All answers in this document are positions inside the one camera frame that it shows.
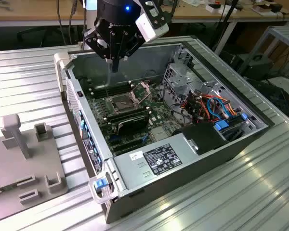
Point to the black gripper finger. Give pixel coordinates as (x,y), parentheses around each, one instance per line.
(91,36)
(133,43)

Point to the CPU socket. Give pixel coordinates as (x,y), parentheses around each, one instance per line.
(121,103)

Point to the black RAM slot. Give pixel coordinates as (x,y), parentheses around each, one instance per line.
(115,90)
(115,84)
(115,87)
(115,93)

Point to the black office chair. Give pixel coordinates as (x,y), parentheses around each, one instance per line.
(42,31)

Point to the silver drive cage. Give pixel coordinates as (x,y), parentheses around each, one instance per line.
(180,81)

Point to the green motherboard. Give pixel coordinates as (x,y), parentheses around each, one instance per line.
(159,110)

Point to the black graphics card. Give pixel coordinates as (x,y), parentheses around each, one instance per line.
(132,125)

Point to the silver chipset heatsink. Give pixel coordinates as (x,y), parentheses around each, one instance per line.
(160,133)

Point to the blue expansion slot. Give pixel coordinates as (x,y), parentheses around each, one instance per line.
(113,138)

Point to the white box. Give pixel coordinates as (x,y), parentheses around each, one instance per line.
(227,10)

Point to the black expansion slot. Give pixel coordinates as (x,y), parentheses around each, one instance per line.
(128,149)
(127,144)

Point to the long wooden desk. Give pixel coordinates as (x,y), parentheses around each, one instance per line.
(244,15)

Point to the black plastic fan shroud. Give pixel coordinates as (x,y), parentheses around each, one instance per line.
(202,137)

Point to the blue disk carrier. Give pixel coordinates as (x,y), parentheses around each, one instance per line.
(221,126)

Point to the silver power supply unit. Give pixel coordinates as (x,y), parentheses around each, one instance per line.
(132,168)

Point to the black equipment case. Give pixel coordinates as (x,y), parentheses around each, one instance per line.
(257,67)

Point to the brown cardboard box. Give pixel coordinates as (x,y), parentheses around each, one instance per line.
(261,9)

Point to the small blue clip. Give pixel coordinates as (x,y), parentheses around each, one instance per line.
(243,116)

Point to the blue case latch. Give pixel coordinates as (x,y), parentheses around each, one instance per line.
(99,184)

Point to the grey parts rack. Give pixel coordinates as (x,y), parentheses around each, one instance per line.
(26,168)

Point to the small black device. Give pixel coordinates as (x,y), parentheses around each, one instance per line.
(277,7)

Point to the grey slatted side table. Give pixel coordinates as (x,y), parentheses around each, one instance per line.
(286,33)

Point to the open grey PC case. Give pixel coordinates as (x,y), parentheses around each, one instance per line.
(183,190)

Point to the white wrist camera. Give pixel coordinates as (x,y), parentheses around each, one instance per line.
(149,27)

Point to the black camera bracket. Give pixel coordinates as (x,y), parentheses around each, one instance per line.
(161,20)

